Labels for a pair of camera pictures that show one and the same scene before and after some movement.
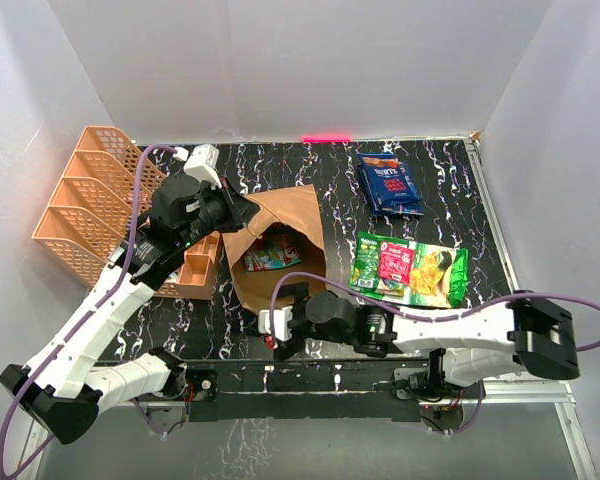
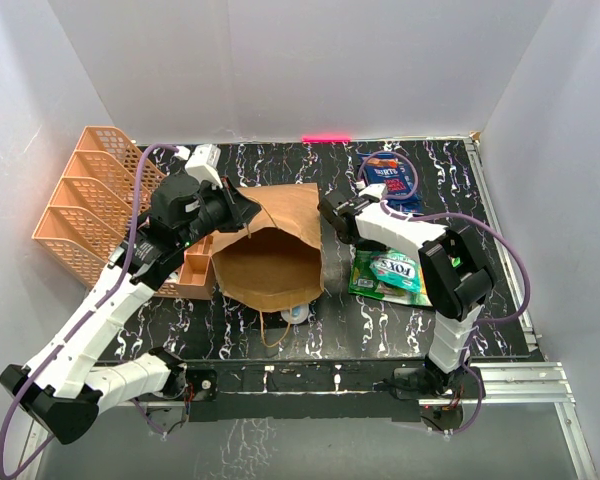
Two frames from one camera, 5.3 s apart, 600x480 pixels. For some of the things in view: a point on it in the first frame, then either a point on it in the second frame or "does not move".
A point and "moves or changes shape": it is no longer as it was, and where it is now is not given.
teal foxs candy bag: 274,253 -> 399,269
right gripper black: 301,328 -> 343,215
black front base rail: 307,389 does not move
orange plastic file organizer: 89,225 does not move
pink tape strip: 326,138 does not move
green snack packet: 439,277 moves or changes shape
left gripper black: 239,209 does not move
